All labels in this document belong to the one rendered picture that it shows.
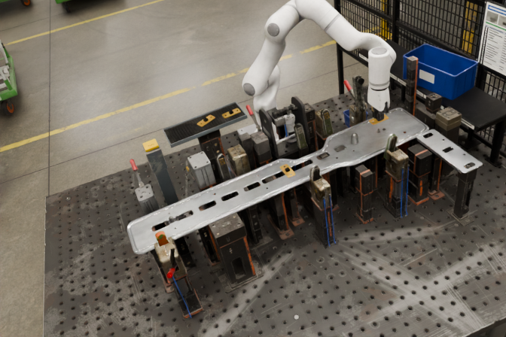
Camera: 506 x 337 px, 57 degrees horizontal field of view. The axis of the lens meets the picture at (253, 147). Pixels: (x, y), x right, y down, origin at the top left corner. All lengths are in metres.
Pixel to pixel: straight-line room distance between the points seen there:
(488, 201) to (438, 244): 0.35
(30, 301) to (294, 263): 1.91
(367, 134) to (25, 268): 2.49
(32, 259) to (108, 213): 1.20
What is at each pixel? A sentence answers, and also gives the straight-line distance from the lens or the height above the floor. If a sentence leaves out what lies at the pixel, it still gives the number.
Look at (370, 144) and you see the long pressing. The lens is 2.11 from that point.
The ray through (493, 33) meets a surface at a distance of 2.29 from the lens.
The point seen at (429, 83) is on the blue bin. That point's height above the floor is 1.07.
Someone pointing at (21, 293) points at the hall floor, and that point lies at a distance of 3.48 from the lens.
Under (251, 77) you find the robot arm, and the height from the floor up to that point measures 1.22.
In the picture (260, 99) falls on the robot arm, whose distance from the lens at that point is 2.37.
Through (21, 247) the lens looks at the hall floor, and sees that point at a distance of 3.79.
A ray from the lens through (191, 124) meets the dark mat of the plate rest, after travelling 2.13.
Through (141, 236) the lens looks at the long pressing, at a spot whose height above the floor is 1.00.
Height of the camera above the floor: 2.33
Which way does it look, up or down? 38 degrees down
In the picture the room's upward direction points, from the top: 12 degrees counter-clockwise
